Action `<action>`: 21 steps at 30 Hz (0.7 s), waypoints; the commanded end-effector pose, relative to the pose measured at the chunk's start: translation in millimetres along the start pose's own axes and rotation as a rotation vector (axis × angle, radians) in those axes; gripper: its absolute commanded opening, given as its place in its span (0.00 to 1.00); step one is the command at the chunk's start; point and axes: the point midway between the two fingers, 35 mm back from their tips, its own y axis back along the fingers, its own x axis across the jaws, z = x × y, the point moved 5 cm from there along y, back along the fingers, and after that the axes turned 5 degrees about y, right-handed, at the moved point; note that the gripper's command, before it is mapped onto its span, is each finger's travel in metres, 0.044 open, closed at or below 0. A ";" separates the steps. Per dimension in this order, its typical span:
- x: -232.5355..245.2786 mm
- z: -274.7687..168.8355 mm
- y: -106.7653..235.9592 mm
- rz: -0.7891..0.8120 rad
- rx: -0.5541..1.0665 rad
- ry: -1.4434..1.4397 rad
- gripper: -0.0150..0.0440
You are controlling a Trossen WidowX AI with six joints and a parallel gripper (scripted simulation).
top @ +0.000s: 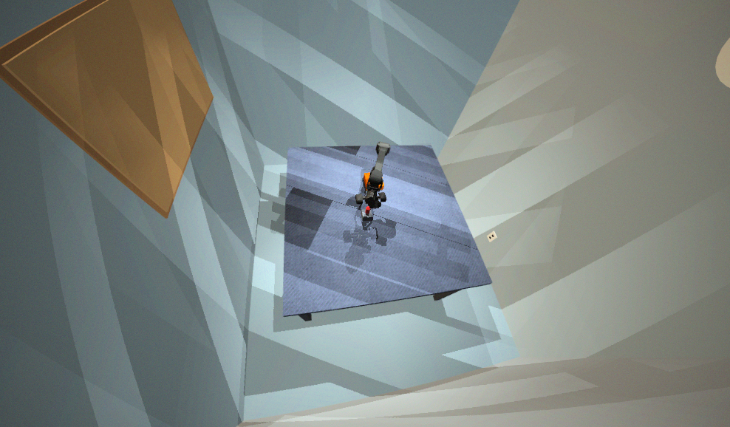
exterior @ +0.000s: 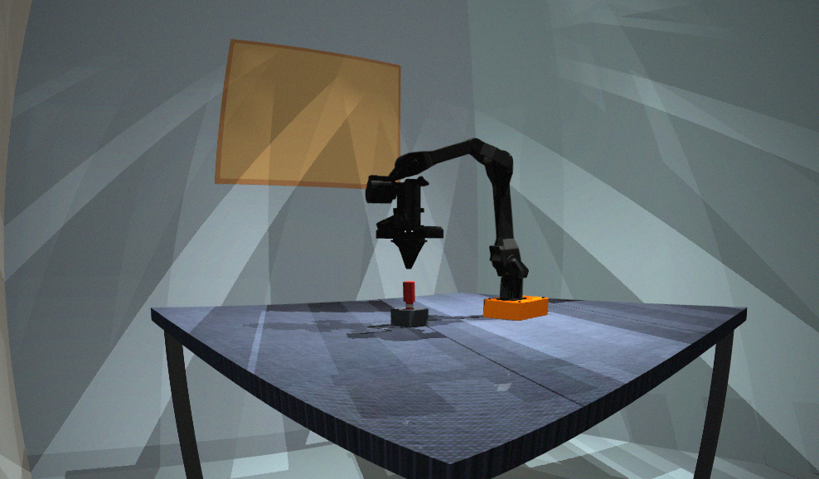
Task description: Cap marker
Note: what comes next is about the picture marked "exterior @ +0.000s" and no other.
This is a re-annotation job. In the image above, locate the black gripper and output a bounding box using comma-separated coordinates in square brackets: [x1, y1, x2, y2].
[376, 203, 443, 269]

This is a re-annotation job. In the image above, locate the white rectangular block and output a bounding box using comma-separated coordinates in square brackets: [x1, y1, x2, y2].
[390, 307, 429, 327]

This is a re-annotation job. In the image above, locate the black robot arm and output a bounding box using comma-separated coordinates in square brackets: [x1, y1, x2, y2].
[366, 138, 529, 302]

